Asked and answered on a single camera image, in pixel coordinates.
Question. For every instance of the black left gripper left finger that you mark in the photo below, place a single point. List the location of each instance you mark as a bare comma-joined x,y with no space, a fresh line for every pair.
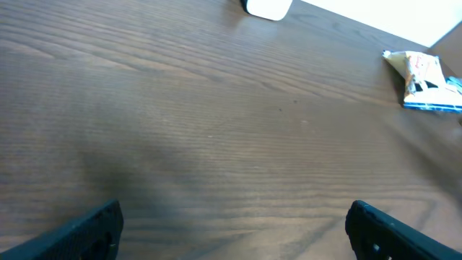
92,236

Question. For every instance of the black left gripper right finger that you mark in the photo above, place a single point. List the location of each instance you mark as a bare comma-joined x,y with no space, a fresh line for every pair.
375,235

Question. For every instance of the yellow wet wipes bag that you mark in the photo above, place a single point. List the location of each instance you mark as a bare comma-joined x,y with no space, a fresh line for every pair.
425,85

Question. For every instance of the blue mouthwash bottle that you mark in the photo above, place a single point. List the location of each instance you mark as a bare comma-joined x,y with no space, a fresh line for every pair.
456,82

